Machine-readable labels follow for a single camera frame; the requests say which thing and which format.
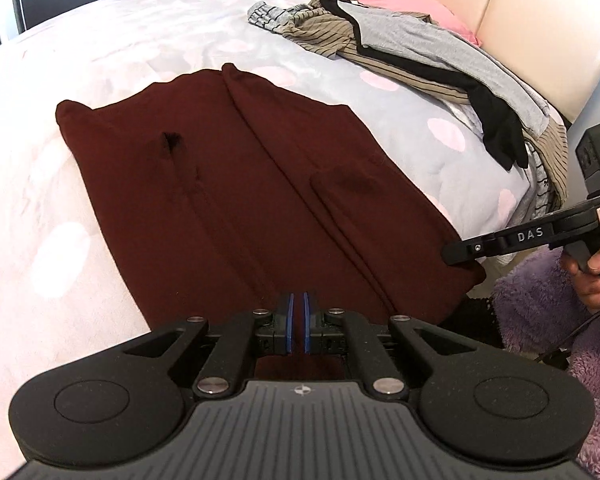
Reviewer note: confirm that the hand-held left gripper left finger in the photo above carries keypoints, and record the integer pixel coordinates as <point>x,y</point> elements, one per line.
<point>291,325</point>

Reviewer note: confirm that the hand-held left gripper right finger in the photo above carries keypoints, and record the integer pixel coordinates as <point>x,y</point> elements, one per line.
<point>307,325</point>

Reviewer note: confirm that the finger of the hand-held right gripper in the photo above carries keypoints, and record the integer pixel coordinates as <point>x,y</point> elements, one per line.
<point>467,252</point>

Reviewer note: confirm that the maroon garment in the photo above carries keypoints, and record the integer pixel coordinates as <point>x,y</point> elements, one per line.
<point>255,185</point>

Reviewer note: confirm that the person's right hand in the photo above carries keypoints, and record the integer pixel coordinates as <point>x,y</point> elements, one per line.
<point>595,295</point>

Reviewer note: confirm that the dark cloth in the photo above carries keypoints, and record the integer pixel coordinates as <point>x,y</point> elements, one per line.
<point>475,320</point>

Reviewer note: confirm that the black long garment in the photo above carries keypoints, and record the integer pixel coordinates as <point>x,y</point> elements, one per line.
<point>502,130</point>

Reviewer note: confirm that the beige padded headboard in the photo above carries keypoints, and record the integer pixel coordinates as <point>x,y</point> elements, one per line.
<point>530,10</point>

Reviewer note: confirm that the light grey garment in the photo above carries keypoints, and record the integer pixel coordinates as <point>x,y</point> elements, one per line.
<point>430,40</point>

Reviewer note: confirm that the beige striped garment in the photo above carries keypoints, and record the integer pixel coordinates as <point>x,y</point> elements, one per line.
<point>320,35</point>

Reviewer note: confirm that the grey plaid garment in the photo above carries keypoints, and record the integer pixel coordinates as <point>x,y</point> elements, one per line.
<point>267,15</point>

